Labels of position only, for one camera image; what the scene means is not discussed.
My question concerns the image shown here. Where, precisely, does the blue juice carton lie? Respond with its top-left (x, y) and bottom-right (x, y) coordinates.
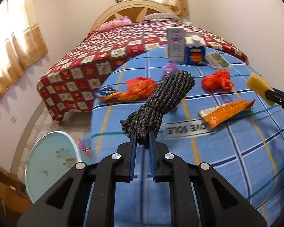
top-left (184, 35), bottom-right (207, 65)

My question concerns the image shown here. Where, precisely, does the grey rope bundle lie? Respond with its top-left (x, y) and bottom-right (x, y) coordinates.
top-left (119, 70), bottom-right (196, 150)

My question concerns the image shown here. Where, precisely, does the yellow sponge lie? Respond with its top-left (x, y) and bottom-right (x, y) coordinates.
top-left (246, 72), bottom-right (275, 107)

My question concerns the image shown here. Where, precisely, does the light blue cartoon bin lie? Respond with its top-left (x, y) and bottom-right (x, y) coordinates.
top-left (25, 131), bottom-right (82, 204)

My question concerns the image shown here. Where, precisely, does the purple wrapper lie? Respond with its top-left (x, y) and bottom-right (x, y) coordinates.
top-left (161, 61), bottom-right (180, 78)

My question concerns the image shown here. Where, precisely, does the pink pillow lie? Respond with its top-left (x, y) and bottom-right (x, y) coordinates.
top-left (92, 16), bottom-right (133, 32)

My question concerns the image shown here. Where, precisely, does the red shiny wrapper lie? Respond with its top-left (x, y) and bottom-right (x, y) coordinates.
top-left (126, 77), bottom-right (159, 100)

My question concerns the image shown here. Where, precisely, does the striped pillow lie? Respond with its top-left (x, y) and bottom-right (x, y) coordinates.
top-left (144, 12), bottom-right (179, 22)

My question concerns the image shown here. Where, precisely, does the blue orange wrapper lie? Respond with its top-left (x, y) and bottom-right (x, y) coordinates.
top-left (96, 86), bottom-right (133, 103)

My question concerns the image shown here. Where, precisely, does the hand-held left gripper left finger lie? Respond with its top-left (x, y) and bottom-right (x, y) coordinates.
top-left (16, 131), bottom-right (138, 227)

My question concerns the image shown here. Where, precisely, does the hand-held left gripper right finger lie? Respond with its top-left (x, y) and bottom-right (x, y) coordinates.
top-left (148, 131), bottom-right (268, 227)

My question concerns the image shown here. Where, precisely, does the orange snack packet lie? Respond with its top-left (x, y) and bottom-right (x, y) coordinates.
top-left (199, 99), bottom-right (255, 129)

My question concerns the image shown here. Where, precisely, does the wooden cabinet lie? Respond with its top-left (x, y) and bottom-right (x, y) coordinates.
top-left (0, 156), bottom-right (34, 218)

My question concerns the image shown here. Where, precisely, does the white tall carton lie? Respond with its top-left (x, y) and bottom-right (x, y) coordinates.
top-left (167, 27), bottom-right (185, 62)

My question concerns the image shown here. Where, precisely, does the red foam net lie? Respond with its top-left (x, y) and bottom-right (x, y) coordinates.
top-left (201, 70), bottom-right (235, 91)

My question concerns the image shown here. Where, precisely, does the bed with red quilt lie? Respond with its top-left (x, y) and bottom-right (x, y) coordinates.
top-left (37, 20), bottom-right (249, 126)

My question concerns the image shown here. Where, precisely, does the red blue wrapper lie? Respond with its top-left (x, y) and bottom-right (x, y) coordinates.
top-left (77, 138), bottom-right (94, 159)

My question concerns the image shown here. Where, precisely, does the clear blister pack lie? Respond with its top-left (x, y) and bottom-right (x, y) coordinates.
top-left (205, 52), bottom-right (232, 69)

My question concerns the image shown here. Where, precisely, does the cream wooden headboard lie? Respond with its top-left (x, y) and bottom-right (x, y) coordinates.
top-left (90, 0), bottom-right (178, 32)

